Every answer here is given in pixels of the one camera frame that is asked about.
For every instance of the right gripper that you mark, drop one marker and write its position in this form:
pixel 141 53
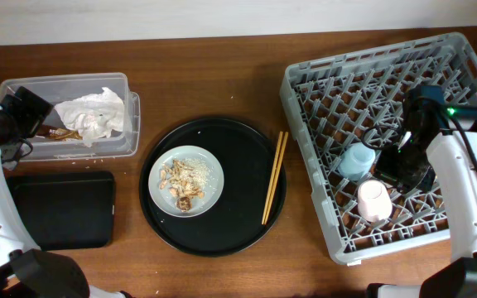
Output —
pixel 421 182

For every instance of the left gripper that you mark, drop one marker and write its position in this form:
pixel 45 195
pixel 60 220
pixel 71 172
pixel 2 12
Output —
pixel 33 117

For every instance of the brown gold snack wrapper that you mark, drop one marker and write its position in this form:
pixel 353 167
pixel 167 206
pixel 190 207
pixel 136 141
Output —
pixel 57 133

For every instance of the pink cup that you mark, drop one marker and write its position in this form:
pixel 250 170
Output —
pixel 373 201

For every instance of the blue cup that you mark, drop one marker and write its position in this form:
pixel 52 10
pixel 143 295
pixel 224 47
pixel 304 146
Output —
pixel 356 161

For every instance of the white napkin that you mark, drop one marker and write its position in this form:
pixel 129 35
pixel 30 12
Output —
pixel 93 116

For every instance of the wooden chopstick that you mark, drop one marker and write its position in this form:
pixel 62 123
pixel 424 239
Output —
pixel 274 167
pixel 279 166

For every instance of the food scraps and rice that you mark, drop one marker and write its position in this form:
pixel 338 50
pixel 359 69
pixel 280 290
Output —
pixel 185 180

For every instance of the grey plate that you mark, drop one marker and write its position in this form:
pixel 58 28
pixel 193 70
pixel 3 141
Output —
pixel 162 198

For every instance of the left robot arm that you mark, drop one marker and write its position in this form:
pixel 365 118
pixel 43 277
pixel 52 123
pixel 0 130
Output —
pixel 28 271

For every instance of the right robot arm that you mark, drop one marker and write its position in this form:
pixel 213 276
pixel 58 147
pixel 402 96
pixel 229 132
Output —
pixel 437 143

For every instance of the clear plastic waste bin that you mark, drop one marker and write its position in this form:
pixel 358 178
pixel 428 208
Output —
pixel 59 88

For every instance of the grey dishwasher rack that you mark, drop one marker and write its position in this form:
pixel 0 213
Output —
pixel 338 101

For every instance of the black rectangular tray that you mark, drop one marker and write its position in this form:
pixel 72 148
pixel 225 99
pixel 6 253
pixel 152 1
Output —
pixel 66 211

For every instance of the round black serving tray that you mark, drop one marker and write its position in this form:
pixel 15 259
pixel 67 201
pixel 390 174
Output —
pixel 234 223

